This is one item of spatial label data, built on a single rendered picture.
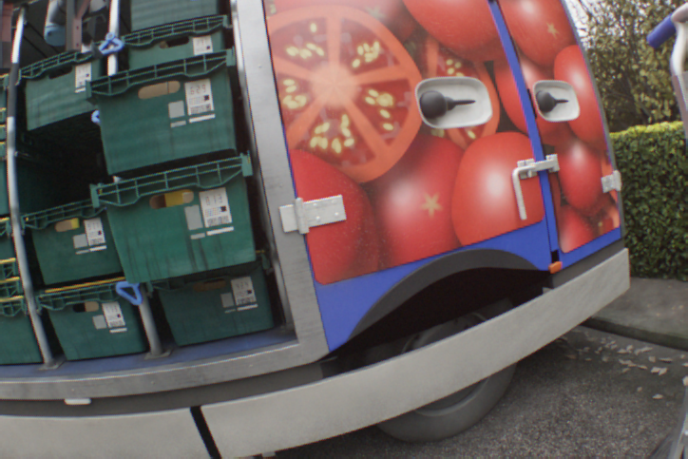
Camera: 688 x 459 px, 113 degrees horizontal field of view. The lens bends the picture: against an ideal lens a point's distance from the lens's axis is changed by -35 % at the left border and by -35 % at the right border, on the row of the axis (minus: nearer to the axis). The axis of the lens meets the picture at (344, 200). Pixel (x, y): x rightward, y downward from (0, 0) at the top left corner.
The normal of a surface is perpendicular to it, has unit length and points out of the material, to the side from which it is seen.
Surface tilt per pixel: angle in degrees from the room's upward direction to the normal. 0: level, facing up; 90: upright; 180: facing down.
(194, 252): 100
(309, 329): 90
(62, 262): 91
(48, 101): 97
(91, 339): 91
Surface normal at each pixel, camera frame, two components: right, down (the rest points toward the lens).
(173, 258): 0.28, 0.11
